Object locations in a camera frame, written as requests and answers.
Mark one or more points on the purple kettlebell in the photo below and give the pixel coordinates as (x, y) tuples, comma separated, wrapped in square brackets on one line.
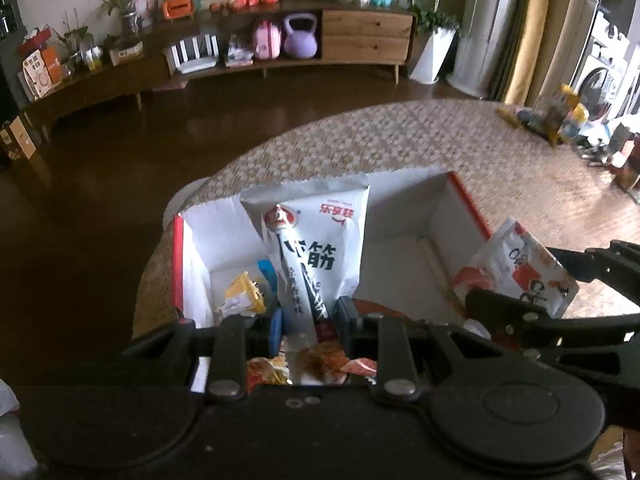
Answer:
[(300, 40)]

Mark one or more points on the wooden television cabinet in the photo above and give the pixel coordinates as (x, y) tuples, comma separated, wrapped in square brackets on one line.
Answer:
[(100, 85)]

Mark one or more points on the red cardboard box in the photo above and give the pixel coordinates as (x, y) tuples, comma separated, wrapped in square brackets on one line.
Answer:
[(400, 210)]

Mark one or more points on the yellow lid bottle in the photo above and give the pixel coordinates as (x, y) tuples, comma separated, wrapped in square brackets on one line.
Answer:
[(575, 125)]

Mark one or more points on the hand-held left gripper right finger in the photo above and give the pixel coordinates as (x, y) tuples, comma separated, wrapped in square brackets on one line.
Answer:
[(342, 327)]

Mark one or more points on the small potted plant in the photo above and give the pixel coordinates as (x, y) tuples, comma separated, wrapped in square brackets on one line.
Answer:
[(130, 22)]

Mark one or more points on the small yellow packet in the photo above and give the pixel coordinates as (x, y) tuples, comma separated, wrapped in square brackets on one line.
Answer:
[(510, 115)]

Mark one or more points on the orange red chips packet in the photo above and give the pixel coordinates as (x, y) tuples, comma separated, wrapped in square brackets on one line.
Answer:
[(267, 372)]

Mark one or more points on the yellow small jar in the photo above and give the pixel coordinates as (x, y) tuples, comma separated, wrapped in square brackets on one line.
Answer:
[(92, 59)]

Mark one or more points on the large white snack packet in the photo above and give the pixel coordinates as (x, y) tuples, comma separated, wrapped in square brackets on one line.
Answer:
[(320, 240)]

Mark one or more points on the yellow snack packet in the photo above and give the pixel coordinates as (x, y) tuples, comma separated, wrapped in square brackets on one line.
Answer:
[(245, 295)]

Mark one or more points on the pink small case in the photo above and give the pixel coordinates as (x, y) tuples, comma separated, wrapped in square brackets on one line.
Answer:
[(266, 42)]

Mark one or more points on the white washing machine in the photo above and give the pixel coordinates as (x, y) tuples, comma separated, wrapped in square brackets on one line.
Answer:
[(600, 70)]

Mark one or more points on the white round stool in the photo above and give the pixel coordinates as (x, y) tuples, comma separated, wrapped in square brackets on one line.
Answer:
[(177, 200)]

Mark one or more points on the white planter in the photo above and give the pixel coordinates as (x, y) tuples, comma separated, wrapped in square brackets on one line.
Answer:
[(432, 57)]

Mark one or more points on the black coffee machine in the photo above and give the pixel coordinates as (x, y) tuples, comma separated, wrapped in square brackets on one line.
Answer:
[(10, 12)]

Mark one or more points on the orange tissue box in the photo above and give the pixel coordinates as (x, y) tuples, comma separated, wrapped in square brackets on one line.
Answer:
[(180, 7)]

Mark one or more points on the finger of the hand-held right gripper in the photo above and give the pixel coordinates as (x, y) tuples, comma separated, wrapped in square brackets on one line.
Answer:
[(600, 265), (520, 317)]

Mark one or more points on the yellow curtain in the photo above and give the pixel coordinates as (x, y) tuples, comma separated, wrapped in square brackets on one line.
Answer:
[(532, 35)]

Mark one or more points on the grey standing air conditioner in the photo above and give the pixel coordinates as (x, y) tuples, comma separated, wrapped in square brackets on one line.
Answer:
[(490, 25)]

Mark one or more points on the white orange carton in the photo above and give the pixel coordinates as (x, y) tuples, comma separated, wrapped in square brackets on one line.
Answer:
[(40, 75)]

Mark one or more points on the wooden drawer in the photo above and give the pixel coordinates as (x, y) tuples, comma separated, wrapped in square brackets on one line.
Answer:
[(367, 49), (367, 24)]

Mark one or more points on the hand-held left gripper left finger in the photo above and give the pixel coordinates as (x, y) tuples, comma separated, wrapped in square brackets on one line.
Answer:
[(275, 332)]

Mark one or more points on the white red snack packet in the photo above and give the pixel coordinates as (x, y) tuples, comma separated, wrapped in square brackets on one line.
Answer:
[(510, 260)]

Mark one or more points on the small red candy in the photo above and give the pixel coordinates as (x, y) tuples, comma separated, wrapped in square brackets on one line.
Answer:
[(359, 366)]

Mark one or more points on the stack of booklets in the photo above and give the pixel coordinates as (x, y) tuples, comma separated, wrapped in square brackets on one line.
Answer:
[(239, 52)]

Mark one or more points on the blue snack packet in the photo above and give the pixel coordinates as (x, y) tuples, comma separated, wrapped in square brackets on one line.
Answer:
[(266, 272)]

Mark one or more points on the small cardboard box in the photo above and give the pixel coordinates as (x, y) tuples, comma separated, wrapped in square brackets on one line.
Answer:
[(126, 53)]

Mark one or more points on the small green plant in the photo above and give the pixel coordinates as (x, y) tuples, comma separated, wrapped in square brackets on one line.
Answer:
[(75, 37)]

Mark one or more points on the red gift box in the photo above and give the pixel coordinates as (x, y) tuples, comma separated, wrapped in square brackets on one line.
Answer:
[(35, 40)]

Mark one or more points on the white router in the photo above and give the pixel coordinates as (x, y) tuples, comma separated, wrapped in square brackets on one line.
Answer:
[(197, 62)]

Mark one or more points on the brown cardboard box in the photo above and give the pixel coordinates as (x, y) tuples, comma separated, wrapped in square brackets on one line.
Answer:
[(17, 137)]

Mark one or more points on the dark side cabinet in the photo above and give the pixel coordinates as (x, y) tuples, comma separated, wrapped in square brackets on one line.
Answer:
[(10, 75)]

